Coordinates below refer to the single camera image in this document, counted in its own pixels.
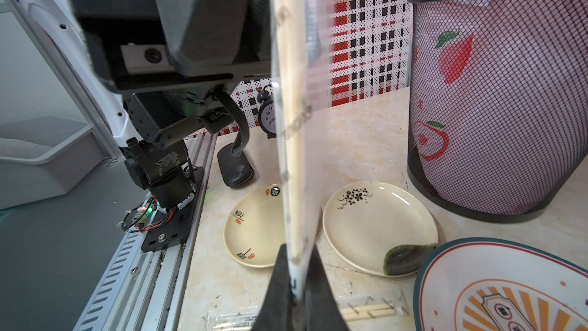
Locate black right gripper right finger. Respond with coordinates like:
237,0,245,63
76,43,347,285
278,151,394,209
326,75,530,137
304,245,349,331

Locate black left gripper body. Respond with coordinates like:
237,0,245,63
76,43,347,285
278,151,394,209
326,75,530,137
69,0,271,93

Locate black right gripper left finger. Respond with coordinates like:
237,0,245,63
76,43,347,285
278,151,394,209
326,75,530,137
251,245,291,331

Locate disposable chopsticks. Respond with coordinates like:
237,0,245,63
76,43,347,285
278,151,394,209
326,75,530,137
205,311,258,331
270,0,333,302
335,292,410,322

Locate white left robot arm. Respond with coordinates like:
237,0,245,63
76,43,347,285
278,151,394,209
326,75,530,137
16,0,271,208

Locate cream plate with flower print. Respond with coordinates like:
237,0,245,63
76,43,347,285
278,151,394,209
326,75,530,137
322,181,439,277

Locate black alarm clock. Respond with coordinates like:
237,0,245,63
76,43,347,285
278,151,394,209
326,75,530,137
257,84,277,139

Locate white plate with teal rim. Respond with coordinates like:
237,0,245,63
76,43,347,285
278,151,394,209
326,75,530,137
413,238,587,330

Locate black mesh waste bin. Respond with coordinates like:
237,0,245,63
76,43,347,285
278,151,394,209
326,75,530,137
407,0,587,223

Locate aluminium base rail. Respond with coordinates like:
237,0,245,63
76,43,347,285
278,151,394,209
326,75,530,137
74,133,217,330

